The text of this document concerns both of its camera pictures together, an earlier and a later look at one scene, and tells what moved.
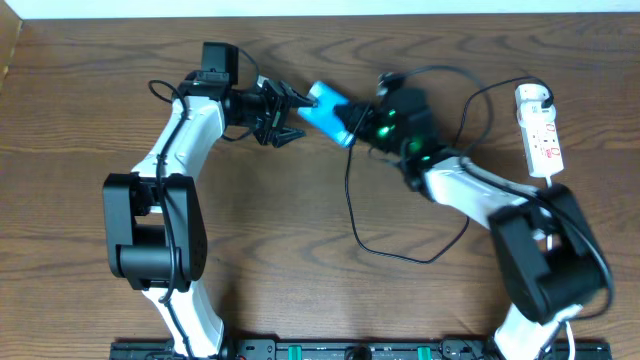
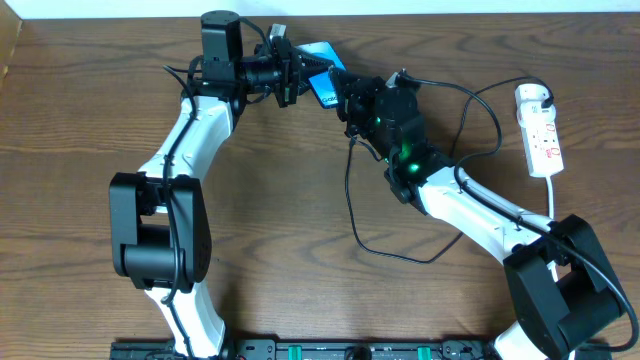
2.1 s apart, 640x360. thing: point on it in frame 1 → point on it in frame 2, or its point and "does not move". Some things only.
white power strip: (541, 141) does not move
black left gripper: (272, 112) → (288, 71)
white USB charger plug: (529, 98) does not move
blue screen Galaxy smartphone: (323, 113) → (323, 84)
